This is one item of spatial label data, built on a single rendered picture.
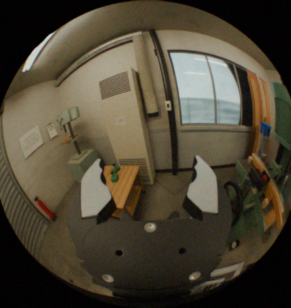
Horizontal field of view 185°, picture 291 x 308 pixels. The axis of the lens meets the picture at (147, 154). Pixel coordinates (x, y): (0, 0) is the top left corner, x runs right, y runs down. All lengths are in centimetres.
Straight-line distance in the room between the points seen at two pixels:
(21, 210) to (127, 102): 270
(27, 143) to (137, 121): 212
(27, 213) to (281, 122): 305
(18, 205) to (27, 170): 79
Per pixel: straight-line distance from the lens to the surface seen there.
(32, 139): 232
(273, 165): 70
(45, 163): 239
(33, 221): 253
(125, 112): 130
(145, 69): 141
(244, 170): 77
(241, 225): 80
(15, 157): 229
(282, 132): 62
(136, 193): 148
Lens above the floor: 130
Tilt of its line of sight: 29 degrees down
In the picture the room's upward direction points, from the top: 11 degrees counter-clockwise
